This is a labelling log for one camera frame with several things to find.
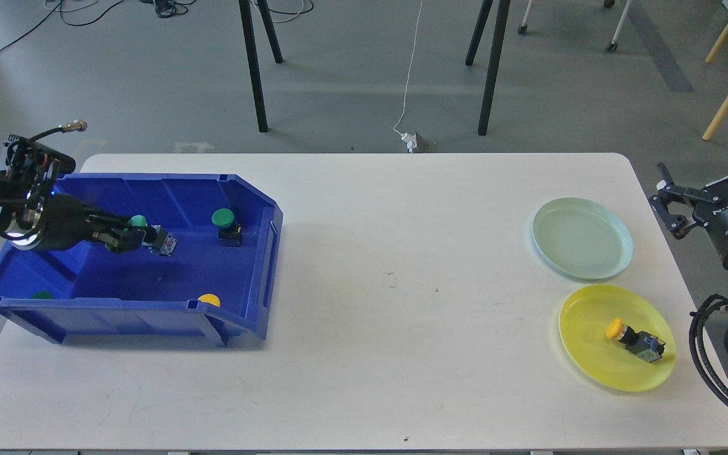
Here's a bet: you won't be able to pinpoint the black tripod legs right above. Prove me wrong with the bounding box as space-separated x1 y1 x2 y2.
465 1 511 137

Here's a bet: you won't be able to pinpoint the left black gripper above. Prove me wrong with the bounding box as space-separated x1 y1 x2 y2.
11 194 150 254

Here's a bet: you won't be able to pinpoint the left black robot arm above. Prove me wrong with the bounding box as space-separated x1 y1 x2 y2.
0 120 165 253

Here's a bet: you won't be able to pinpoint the black tripod leg left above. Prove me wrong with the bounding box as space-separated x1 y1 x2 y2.
239 1 284 133

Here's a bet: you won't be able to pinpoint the yellow push button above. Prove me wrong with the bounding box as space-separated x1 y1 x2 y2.
604 318 665 363

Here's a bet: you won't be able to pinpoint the yellow button at bin front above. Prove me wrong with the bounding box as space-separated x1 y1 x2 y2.
198 293 222 307

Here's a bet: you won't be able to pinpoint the yellow plate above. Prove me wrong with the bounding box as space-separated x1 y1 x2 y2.
558 284 677 392

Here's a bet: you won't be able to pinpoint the light green plate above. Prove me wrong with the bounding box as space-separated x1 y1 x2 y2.
531 198 634 281

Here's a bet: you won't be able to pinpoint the blue plastic bin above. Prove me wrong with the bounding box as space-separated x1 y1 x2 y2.
0 173 283 346

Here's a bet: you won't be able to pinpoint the black floor cables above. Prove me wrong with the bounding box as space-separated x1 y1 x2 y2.
0 0 314 102

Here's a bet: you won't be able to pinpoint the green button near bin wall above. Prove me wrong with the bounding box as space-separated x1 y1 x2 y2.
211 208 242 247

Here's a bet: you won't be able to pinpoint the green button bin corner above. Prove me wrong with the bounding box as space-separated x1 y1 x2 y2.
30 290 54 300

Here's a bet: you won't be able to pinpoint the green push button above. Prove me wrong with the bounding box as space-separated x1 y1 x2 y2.
129 215 178 257

